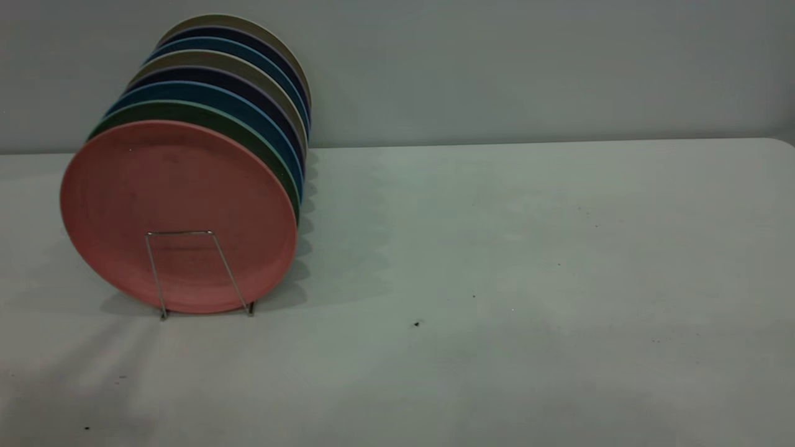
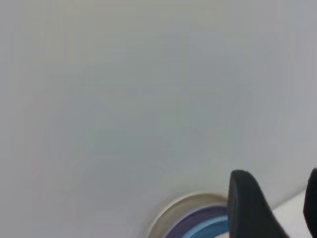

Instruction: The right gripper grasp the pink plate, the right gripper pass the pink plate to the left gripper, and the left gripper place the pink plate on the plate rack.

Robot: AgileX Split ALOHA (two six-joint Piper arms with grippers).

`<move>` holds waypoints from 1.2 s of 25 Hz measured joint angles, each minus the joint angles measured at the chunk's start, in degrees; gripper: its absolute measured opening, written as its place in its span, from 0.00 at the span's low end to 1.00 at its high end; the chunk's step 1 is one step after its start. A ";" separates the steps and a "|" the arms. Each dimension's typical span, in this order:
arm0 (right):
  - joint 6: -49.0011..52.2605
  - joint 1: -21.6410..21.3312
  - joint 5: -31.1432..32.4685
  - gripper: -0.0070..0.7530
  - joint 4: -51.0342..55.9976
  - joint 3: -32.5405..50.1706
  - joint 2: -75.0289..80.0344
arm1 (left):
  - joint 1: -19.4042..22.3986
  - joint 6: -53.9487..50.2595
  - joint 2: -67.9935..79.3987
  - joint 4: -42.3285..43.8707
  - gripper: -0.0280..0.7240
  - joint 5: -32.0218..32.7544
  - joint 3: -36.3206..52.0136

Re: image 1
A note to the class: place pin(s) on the pink round plate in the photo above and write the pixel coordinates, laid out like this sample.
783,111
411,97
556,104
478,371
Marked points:
174,198

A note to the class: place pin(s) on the green round plate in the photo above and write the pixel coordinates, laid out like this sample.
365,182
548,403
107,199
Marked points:
205,115

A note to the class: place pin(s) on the blue round plate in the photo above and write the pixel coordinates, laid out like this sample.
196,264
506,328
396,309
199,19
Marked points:
205,93
230,46

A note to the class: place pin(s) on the dark purple round plate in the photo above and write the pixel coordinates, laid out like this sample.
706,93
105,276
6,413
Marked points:
211,75
243,36

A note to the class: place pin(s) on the beige round plate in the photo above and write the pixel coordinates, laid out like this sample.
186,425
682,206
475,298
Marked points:
211,58
243,22

